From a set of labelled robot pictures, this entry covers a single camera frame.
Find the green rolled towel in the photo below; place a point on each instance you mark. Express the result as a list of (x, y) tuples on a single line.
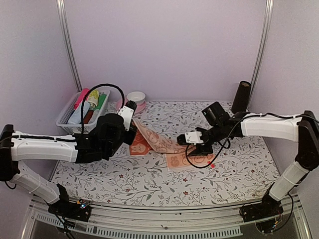
[(101, 99)]

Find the light blue towel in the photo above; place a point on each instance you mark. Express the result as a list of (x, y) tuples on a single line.
[(75, 118)]

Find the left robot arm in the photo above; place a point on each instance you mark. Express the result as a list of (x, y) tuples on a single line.
[(17, 147)]

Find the white plastic basket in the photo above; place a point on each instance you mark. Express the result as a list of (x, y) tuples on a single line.
[(68, 111)]

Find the yellow-green rolled towel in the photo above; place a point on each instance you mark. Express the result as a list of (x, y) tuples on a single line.
[(92, 98)]

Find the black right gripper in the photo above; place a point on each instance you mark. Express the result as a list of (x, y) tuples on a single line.
[(202, 151)]

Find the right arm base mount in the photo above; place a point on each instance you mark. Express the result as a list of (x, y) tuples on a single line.
[(264, 209)]

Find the pink rolled towel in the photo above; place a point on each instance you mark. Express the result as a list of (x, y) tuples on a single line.
[(80, 98)]

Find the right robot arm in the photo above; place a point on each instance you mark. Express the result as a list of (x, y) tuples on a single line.
[(302, 129)]

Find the pink plate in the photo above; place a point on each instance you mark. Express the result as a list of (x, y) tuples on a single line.
[(139, 108)]

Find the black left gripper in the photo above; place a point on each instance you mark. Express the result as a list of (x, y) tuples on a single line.
[(128, 140)]

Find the white bowl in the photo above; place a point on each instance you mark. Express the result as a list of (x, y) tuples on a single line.
[(137, 97)]

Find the dark brown cylinder cup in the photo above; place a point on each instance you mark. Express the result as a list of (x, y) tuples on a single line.
[(242, 96)]

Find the orange patterned towel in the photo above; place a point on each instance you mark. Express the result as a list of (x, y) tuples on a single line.
[(147, 140)]

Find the brown rolled towel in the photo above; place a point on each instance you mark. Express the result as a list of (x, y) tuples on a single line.
[(88, 116)]

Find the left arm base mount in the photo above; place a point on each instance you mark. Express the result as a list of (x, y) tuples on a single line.
[(79, 210)]

